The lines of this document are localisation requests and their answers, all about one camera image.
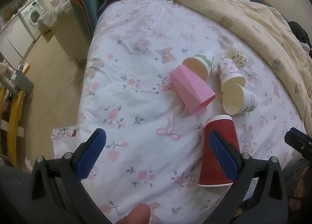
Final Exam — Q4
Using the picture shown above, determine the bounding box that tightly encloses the red ribbed paper cup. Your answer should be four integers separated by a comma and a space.
198, 115, 239, 188

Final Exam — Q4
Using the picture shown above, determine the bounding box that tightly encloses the white cup with green leaves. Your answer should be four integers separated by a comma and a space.
222, 84, 258, 115

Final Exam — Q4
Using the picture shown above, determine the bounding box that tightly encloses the pink-pattern white paper cup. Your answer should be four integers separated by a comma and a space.
217, 59, 246, 92

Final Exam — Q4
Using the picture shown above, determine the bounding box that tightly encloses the yellow leopard-print paper cup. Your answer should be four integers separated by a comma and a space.
223, 46, 248, 69

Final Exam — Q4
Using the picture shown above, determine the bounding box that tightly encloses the pink faceted paper cup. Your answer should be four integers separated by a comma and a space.
170, 65, 216, 115

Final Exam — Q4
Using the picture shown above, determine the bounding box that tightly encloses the green-print white paper cup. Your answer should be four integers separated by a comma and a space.
183, 51, 217, 81

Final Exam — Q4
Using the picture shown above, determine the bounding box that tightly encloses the operator's thumb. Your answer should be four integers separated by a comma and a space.
116, 203, 151, 224

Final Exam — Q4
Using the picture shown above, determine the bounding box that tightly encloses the yellow wooden chair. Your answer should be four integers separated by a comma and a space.
1, 86, 25, 166

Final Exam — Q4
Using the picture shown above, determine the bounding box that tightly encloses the white floral bed sheet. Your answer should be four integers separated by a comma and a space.
50, 0, 308, 224

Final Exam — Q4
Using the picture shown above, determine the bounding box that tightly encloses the black striped clothing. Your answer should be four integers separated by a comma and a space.
288, 21, 311, 57

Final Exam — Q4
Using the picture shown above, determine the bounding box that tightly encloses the beige bedside cabinet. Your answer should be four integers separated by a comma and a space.
39, 13, 89, 61

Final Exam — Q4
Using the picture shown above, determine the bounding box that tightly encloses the beige bear-print comforter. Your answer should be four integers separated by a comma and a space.
130, 0, 312, 120

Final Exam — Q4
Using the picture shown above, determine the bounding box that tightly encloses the white washing machine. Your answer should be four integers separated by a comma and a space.
19, 0, 45, 42

